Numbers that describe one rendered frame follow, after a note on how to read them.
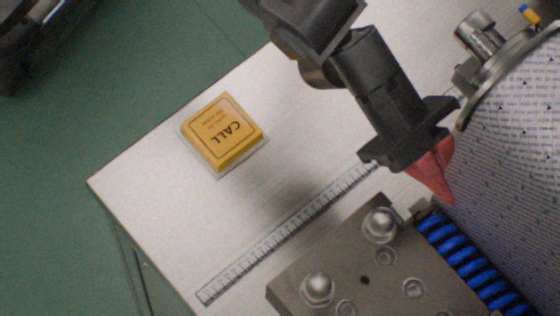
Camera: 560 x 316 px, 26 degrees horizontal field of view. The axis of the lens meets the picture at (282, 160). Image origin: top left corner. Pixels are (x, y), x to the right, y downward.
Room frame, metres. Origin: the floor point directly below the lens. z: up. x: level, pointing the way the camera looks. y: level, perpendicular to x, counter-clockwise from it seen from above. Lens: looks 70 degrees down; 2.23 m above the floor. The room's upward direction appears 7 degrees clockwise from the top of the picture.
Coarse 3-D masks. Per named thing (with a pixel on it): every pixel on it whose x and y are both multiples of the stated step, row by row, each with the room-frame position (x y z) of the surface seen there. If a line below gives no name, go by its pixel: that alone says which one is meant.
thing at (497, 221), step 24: (456, 168) 0.41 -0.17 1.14; (480, 168) 0.40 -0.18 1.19; (456, 192) 0.40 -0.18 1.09; (480, 192) 0.39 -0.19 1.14; (504, 192) 0.37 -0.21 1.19; (456, 216) 0.39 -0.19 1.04; (480, 216) 0.38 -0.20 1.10; (504, 216) 0.37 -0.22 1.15; (528, 216) 0.35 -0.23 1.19; (480, 240) 0.37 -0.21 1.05; (504, 240) 0.36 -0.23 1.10; (528, 240) 0.34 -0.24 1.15; (552, 240) 0.33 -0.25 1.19; (504, 264) 0.35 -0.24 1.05; (528, 264) 0.33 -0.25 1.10; (552, 264) 0.32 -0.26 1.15; (528, 288) 0.32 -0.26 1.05; (552, 288) 0.31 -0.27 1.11; (552, 312) 0.30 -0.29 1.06
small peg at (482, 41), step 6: (480, 30) 0.49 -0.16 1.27; (474, 36) 0.49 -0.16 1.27; (480, 36) 0.49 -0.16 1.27; (486, 36) 0.49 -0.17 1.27; (474, 42) 0.48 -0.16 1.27; (480, 42) 0.48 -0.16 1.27; (486, 42) 0.48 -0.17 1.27; (492, 42) 0.48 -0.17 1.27; (480, 48) 0.48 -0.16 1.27; (486, 48) 0.48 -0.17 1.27; (492, 48) 0.48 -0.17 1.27; (498, 48) 0.48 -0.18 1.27; (486, 54) 0.47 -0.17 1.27
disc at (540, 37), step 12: (552, 24) 0.48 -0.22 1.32; (540, 36) 0.47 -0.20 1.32; (528, 48) 0.46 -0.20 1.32; (516, 60) 0.45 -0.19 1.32; (504, 72) 0.44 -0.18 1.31; (492, 84) 0.43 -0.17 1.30; (480, 96) 0.42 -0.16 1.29; (468, 108) 0.42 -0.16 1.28; (456, 120) 0.42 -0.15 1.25; (468, 120) 0.42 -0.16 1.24
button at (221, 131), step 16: (224, 96) 0.55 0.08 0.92; (208, 112) 0.53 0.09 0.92; (224, 112) 0.53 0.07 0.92; (240, 112) 0.53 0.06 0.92; (192, 128) 0.50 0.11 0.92; (208, 128) 0.51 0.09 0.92; (224, 128) 0.51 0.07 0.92; (240, 128) 0.51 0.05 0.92; (256, 128) 0.51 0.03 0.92; (208, 144) 0.49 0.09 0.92; (224, 144) 0.49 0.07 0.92; (240, 144) 0.49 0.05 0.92; (208, 160) 0.47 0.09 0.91; (224, 160) 0.47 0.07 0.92
